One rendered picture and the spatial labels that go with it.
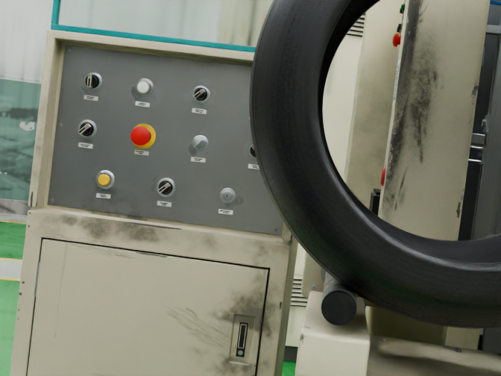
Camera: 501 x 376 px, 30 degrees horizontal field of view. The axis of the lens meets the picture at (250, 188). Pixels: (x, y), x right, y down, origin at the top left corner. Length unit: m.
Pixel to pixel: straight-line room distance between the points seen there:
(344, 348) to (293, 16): 0.42
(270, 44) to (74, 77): 0.89
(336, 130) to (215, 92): 2.81
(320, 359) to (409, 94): 0.53
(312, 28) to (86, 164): 0.94
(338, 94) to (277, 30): 3.55
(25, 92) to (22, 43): 0.52
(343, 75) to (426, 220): 3.21
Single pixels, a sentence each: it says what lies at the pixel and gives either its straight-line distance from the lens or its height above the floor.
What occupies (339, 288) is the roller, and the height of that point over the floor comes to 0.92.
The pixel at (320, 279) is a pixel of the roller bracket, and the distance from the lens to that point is 1.53.
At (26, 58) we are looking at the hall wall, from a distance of 10.27.
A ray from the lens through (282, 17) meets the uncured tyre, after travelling 1.17.
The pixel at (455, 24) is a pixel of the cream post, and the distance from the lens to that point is 1.56.
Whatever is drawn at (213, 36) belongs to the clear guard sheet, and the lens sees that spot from 1.93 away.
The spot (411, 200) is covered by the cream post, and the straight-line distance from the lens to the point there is 1.54.
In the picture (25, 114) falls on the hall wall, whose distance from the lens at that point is 10.18.
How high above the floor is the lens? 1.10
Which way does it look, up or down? 3 degrees down
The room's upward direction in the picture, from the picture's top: 7 degrees clockwise
